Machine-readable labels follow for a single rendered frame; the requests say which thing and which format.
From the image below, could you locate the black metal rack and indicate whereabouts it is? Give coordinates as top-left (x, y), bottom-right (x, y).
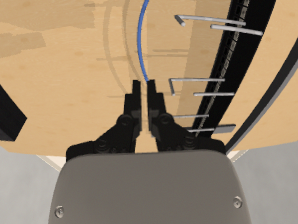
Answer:
top-left (168, 0), bottom-right (298, 156)

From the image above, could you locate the thin dark blue cable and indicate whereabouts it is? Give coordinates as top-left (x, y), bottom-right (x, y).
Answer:
top-left (137, 0), bottom-right (149, 84)

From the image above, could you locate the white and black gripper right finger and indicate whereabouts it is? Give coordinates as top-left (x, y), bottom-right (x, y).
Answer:
top-left (147, 79), bottom-right (226, 155)

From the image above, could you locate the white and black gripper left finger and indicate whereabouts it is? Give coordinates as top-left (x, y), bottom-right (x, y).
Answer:
top-left (66, 80), bottom-right (142, 162)

